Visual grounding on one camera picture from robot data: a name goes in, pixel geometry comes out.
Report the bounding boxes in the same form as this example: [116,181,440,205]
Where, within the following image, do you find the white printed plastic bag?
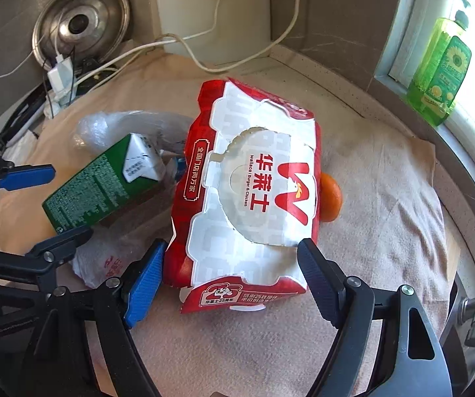
[69,214,172,290]

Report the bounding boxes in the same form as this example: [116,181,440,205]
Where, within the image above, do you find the peeled orange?
[320,173,343,222]

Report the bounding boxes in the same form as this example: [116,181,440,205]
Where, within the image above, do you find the clear plastic bag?
[73,110,192,184]

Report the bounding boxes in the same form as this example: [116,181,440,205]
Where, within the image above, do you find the green milk carton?
[42,133,166,234]

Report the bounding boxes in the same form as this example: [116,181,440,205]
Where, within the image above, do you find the red white burger box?
[164,79,321,313]

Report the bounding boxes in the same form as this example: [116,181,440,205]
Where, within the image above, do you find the beige towel cloth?
[0,53,453,396]

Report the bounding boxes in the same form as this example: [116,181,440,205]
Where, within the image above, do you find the white charger plug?
[47,55,74,97]

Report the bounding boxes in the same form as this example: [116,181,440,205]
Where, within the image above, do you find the steel pot lid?
[32,0,131,70]

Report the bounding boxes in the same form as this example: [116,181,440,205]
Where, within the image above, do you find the green dish soap bottle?
[406,9,472,127]

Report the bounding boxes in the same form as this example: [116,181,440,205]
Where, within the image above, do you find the white power cable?
[0,0,306,96]

